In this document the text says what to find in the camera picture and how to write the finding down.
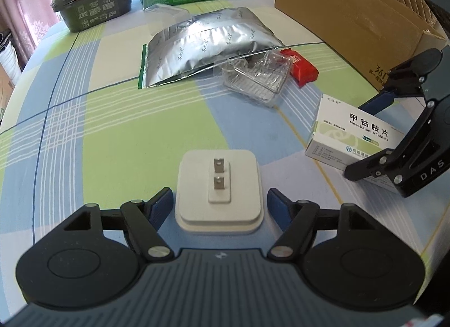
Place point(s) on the red snack packet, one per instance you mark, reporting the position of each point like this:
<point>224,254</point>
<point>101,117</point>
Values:
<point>305,68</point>

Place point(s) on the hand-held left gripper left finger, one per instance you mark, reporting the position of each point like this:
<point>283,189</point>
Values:
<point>160,204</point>

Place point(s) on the checked cloth desktop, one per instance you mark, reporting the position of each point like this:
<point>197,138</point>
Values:
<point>105,119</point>

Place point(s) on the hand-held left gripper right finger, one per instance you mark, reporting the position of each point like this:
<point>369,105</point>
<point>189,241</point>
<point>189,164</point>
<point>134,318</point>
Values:
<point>277,204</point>

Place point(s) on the clear plastic tray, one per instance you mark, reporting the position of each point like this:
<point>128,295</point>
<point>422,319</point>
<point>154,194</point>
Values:
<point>256,84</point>

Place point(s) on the white power adapter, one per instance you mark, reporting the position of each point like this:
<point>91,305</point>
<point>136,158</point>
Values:
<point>191,207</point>

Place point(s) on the silver foil bag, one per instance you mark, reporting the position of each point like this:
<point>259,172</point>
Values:
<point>204,45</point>

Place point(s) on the white medicine box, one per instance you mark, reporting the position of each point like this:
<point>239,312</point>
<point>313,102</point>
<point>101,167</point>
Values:
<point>351,126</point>

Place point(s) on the large cardboard box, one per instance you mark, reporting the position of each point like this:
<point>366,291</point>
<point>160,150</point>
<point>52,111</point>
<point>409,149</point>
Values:
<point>334,7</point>

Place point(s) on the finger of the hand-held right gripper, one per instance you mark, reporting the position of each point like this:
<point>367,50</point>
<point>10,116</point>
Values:
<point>378,100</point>
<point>365,167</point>

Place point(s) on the clear plastic box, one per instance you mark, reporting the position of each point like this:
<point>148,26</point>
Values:
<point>165,10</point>

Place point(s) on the pink curtain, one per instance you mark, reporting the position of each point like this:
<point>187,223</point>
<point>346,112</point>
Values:
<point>24,3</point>

